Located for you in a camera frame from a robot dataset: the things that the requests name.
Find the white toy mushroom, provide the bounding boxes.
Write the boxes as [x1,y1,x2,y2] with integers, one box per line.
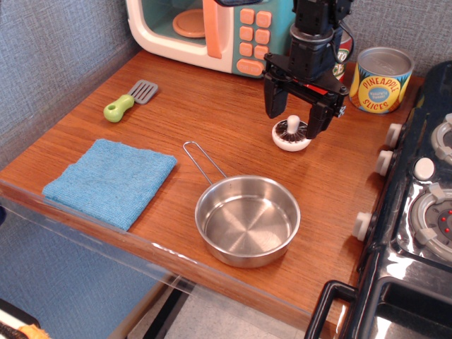
[271,115,311,152]

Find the white stove knob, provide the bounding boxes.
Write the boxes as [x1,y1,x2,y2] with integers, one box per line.
[374,150,393,177]
[352,212,372,242]
[385,123,403,148]

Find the white stove knob top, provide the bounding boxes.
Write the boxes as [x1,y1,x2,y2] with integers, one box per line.
[385,123,403,148]

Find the black toy stove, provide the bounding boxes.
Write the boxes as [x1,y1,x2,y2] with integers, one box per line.
[305,61,451,338]

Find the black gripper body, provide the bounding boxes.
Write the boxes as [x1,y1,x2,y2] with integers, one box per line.
[264,30,349,104]

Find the tomato sauce can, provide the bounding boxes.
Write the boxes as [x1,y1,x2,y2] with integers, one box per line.
[333,32,354,82]

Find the white stove knob bottom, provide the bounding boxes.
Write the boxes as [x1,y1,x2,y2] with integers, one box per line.
[352,212,372,242]

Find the teal toy microwave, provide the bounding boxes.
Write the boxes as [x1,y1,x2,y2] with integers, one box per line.
[126,1,295,78]

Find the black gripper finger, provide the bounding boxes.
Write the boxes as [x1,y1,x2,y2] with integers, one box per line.
[263,72,290,119]
[306,101,346,139]

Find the pineapple slices can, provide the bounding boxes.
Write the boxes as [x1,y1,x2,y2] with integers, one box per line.
[349,47,415,114]

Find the blue folded cloth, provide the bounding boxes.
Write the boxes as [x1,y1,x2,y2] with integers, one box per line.
[42,139,177,231]

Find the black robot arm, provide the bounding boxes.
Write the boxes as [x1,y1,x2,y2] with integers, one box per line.
[264,1,352,139]

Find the white stove knob middle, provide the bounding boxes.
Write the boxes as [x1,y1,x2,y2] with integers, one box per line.
[374,150,393,177]

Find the grey stove burner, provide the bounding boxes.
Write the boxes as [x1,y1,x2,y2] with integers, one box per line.
[410,183,451,262]
[431,113,452,165]

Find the grey stove burner back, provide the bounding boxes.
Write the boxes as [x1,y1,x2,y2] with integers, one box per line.
[431,113,452,165]

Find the silver pot with handle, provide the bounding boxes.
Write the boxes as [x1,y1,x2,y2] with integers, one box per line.
[182,141,302,269]

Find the orange fuzzy object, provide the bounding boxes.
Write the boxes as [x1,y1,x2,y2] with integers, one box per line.
[18,324,50,339]

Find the clear acrylic table guard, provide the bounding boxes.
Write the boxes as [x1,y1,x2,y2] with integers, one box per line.
[1,181,311,331]

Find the grey stove burner front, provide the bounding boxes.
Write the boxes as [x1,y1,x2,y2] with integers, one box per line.
[410,183,451,262]

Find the white round stove button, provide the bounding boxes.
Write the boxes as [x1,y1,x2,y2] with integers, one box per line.
[413,157,435,181]

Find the green handled grey spatula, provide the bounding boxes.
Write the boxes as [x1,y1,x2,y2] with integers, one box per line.
[103,80,158,123]

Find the orange microwave turntable plate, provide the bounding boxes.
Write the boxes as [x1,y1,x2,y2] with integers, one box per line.
[172,8,205,38]

